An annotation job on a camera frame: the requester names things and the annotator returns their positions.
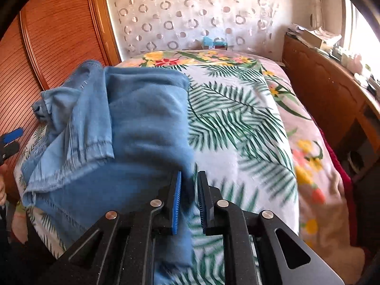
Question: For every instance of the wooden framed window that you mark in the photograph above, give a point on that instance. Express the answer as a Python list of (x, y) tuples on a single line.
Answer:
[(362, 35)]

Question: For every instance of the long wooden cabinet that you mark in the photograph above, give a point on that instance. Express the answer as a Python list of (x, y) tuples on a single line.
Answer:
[(323, 95)]

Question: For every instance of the white bowl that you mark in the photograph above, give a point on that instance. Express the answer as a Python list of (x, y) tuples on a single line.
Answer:
[(355, 161)]

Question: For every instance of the person's left hand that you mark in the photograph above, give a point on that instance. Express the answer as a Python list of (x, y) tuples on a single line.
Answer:
[(1, 188)]

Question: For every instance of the pink bottle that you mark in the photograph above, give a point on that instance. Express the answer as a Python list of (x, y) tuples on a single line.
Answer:
[(357, 63)]

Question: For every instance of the cardboard box with blue items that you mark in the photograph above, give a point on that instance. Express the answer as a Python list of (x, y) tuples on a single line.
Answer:
[(215, 44)]

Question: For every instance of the circle print wall curtain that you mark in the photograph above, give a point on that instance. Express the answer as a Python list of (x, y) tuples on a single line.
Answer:
[(193, 12)]

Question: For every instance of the blue denim pants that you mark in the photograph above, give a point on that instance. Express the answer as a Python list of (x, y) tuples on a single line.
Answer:
[(133, 142)]

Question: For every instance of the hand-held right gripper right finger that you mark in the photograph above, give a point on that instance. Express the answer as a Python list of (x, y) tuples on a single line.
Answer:
[(203, 204)]

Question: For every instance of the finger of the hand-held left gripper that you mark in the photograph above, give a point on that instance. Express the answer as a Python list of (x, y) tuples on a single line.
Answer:
[(9, 150), (12, 135)]

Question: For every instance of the beige window curtain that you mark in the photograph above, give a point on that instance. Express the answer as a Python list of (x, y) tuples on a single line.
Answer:
[(317, 3)]

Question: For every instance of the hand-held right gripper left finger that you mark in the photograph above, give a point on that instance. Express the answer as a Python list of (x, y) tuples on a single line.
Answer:
[(176, 204)]

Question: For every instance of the wooden slatted wardrobe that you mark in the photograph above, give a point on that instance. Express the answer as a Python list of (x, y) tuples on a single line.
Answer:
[(59, 44)]

